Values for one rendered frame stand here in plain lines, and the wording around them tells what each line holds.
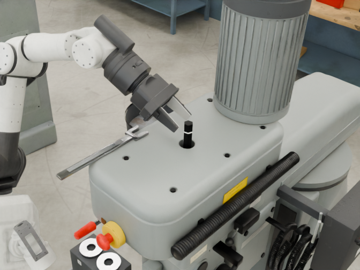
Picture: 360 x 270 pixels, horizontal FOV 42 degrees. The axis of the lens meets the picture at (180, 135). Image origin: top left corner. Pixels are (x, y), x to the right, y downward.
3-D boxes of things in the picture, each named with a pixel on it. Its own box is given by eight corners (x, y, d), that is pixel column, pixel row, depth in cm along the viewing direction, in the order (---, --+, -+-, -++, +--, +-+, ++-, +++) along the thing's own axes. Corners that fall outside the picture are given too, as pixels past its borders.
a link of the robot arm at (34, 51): (81, 35, 118) (25, 37, 127) (52, 28, 109) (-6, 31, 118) (80, 77, 119) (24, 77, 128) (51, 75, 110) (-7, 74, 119)
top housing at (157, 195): (158, 275, 100) (159, 223, 90) (81, 211, 114) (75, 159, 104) (282, 172, 128) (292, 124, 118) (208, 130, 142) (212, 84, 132)
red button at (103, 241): (105, 256, 102) (104, 244, 100) (94, 245, 104) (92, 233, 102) (117, 247, 104) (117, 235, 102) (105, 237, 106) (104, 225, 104)
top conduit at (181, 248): (181, 264, 97) (182, 253, 95) (166, 253, 99) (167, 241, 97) (298, 165, 124) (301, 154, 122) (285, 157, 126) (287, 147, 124)
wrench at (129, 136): (64, 183, 98) (64, 180, 98) (52, 174, 100) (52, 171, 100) (148, 134, 113) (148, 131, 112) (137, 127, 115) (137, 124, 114)
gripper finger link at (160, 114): (174, 133, 107) (154, 114, 107) (180, 125, 105) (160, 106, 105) (170, 136, 106) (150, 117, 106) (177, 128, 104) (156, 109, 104)
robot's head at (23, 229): (23, 257, 119) (30, 265, 113) (6, 229, 117) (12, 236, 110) (45, 242, 122) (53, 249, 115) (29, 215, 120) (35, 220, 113)
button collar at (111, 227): (119, 253, 104) (118, 235, 100) (102, 239, 107) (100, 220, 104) (126, 248, 105) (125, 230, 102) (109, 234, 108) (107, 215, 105)
